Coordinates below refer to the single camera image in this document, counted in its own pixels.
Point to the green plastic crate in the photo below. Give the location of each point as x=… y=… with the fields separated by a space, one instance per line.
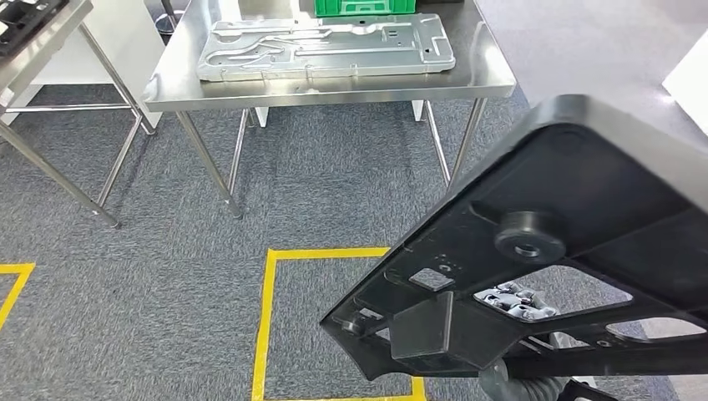
x=365 y=6

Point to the black plastic car part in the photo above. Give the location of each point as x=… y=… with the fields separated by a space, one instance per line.
x=581 y=177

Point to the white panel foot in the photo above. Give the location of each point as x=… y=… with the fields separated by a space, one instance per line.
x=261 y=117
x=417 y=110

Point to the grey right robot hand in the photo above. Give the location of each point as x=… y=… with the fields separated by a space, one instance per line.
x=514 y=303

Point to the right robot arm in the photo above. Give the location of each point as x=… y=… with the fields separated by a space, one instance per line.
x=525 y=390

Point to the stamped sheet metal panel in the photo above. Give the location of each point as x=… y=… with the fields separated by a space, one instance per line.
x=332 y=55

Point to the stainless steel workbench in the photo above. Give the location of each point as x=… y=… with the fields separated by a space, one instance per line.
x=332 y=94

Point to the white cabinet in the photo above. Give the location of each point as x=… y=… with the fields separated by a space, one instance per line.
x=127 y=44

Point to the stanchion post chrome base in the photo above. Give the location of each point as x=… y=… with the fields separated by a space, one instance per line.
x=168 y=25

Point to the stainless steel table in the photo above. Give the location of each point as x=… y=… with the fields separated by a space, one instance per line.
x=44 y=47

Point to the white board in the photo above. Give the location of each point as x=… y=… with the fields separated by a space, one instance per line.
x=691 y=83

